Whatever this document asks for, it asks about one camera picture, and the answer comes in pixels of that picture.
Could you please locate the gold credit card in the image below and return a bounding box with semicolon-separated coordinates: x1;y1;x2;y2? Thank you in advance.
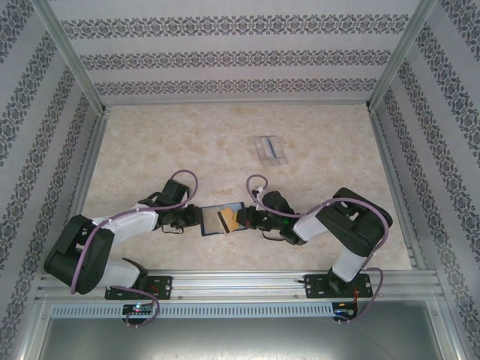
216;207;242;236

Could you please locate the blue card holder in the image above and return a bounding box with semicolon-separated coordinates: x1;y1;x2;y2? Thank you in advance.
200;201;247;237

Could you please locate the clear plastic card box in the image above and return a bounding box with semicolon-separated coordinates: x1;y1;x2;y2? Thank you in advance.
250;133;290;168

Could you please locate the grey metal panel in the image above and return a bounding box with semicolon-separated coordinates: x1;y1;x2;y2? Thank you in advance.
20;295;462;360

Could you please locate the thin black right gripper cable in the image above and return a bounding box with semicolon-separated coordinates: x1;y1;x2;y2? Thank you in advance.
260;228;287;243

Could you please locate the wide aluminium mounting rail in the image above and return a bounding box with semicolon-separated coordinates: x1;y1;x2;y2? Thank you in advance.
35;270;447;301

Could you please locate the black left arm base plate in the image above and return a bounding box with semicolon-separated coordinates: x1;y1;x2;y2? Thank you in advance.
104;275;174;301

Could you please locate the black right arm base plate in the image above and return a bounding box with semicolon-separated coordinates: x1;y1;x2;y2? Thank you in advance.
304;273;376;300

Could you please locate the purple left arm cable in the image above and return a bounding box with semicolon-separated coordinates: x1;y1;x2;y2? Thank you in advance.
69;170;200;330

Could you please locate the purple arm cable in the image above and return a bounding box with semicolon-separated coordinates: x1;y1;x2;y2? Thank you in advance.
69;170;200;330
245;174;389;323

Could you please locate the slotted grey cable duct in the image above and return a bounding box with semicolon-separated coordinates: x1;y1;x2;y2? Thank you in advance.
49;302;335;318

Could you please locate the aluminium frame rail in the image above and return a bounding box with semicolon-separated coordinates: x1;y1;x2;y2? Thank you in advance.
100;99;372;108
368;107;428;272
52;108;112;275

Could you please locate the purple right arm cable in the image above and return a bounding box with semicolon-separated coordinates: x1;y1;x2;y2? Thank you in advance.
245;174;389;323

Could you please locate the aluminium frame post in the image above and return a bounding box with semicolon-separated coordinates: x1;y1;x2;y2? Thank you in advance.
35;0;112;117
365;0;442;112

